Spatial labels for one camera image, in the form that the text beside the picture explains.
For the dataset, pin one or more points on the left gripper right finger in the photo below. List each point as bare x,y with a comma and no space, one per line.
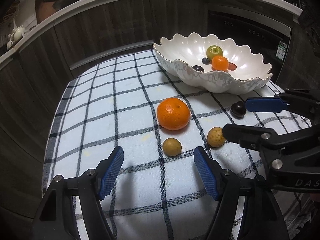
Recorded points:
261,218

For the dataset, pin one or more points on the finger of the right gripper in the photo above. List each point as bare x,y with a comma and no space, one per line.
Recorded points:
259,138
304,102

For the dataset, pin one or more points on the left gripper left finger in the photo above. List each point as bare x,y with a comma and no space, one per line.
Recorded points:
55,217

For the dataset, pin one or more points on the red grape tomato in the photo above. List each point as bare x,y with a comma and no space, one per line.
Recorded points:
232,66

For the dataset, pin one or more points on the dark plum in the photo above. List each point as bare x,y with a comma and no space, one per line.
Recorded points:
198,68
238,109

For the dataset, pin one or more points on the blueberry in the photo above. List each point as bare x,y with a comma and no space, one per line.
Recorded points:
205,60

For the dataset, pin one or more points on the dark plum on cloth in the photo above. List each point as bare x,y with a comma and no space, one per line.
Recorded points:
238,109

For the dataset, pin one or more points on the larger tan longan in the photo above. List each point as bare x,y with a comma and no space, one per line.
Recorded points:
215,137

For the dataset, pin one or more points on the green energy label sticker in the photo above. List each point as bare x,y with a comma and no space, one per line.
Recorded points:
281,50

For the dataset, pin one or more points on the small orange in bowl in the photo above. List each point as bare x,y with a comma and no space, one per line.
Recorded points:
220,63

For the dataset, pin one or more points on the small round tan longan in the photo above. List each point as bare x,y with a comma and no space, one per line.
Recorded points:
172,147

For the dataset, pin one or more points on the large orange on cloth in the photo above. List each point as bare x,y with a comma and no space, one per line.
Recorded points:
173,114

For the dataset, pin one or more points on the green apple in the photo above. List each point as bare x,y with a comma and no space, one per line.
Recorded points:
213,51

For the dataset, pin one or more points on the white checkered cloth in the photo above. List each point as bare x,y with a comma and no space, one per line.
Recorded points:
155,196

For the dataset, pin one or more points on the white teapot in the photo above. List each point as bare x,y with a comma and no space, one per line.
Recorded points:
16,35

